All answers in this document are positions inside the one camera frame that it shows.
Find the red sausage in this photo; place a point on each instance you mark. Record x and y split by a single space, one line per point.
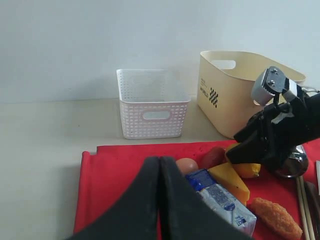
214 157

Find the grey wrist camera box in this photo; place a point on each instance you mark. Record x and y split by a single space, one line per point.
273 86

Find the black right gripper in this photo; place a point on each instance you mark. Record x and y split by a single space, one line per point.
271 134

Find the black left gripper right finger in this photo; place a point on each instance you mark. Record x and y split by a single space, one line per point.
182 213

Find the brown egg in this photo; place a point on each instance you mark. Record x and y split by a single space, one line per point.
187 165

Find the yellow lemon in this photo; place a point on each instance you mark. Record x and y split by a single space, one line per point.
244 170

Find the wooden chopstick right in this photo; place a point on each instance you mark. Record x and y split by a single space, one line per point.
307 210

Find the yellow cheese wedge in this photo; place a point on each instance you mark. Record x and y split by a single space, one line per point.
226 176

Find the red tablecloth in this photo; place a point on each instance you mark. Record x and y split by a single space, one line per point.
104 177

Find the blue milk carton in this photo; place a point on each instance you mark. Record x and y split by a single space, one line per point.
222 202

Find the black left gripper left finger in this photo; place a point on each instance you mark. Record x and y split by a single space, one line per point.
134 215

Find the orange fried nugget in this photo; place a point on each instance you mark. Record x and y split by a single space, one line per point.
277 218

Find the brown wooden spoon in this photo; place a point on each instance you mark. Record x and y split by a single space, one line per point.
314 207

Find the steel knife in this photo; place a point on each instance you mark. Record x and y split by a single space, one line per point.
317 168

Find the white perforated plastic basket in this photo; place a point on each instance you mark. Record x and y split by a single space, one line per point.
153 103

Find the cream plastic bin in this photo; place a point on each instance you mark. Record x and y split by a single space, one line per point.
225 82

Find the shiny steel cup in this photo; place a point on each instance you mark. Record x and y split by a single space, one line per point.
295 165

